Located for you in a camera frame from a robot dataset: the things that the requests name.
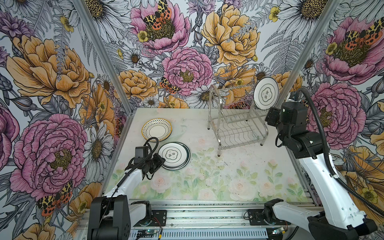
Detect white black ring plate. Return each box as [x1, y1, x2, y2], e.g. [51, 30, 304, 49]
[158, 142, 191, 171]

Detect yellow rim dotted plate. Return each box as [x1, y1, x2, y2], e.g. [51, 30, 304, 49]
[142, 118, 173, 142]

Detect chrome wire dish rack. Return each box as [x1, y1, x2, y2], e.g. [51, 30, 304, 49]
[207, 84, 269, 156]

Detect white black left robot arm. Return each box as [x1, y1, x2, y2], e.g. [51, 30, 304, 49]
[87, 146, 165, 240]

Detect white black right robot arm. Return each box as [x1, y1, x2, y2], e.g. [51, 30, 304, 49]
[263, 102, 378, 240]

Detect small green circuit board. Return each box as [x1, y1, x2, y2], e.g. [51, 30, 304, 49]
[136, 230, 155, 240]

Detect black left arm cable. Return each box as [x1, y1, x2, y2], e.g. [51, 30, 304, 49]
[98, 137, 160, 229]

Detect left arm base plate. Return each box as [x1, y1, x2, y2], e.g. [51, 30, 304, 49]
[135, 210, 168, 227]

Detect aluminium mounting rail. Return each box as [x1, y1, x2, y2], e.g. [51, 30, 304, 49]
[73, 200, 343, 240]

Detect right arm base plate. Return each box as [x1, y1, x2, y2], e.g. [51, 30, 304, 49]
[243, 209, 291, 226]

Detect black corrugated right cable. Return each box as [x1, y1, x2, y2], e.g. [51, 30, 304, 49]
[284, 86, 384, 240]

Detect right aluminium corner post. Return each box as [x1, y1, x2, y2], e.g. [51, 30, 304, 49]
[274, 0, 341, 109]

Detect aluminium corner post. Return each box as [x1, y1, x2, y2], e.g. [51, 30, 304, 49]
[274, 0, 341, 109]
[74, 1, 134, 116]

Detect left aluminium corner post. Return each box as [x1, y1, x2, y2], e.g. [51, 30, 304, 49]
[74, 1, 134, 116]

